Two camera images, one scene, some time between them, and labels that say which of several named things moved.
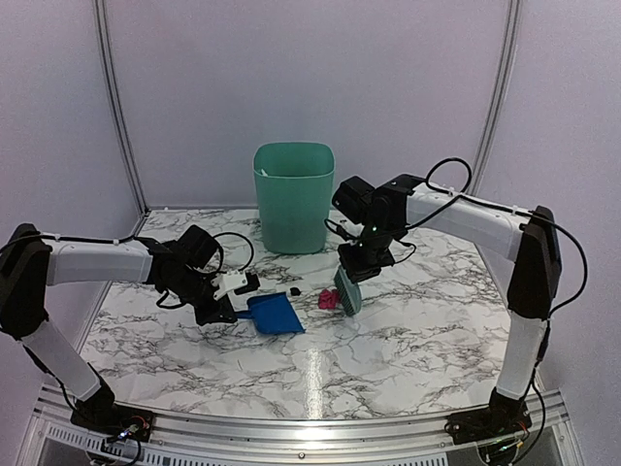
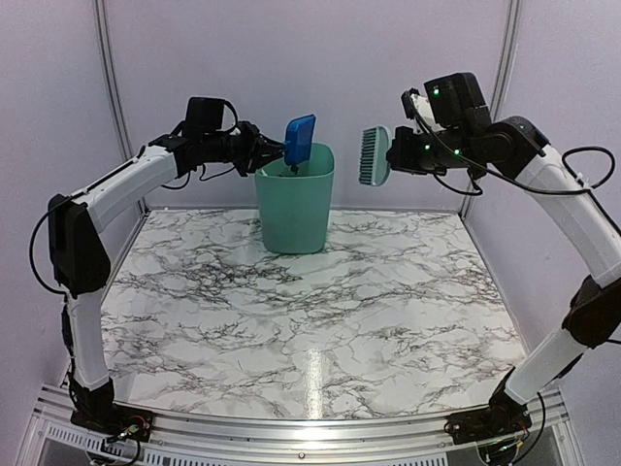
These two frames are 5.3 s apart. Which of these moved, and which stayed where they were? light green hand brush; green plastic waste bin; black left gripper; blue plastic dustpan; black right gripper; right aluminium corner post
Moved: black left gripper; light green hand brush; blue plastic dustpan; black right gripper
Stayed: green plastic waste bin; right aluminium corner post
